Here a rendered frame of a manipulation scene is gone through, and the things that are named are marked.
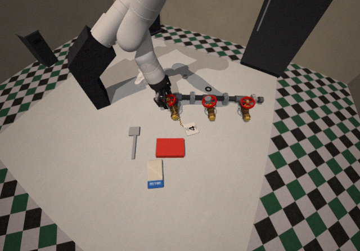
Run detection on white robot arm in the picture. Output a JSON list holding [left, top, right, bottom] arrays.
[[91, 0, 166, 87]]

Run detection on red rectangular block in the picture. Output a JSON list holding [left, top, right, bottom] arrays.
[[155, 138, 184, 158]]

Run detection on grey cylinder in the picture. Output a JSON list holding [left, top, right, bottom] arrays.
[[205, 96, 212, 104]]

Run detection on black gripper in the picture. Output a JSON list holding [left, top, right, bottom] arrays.
[[149, 75, 172, 109]]

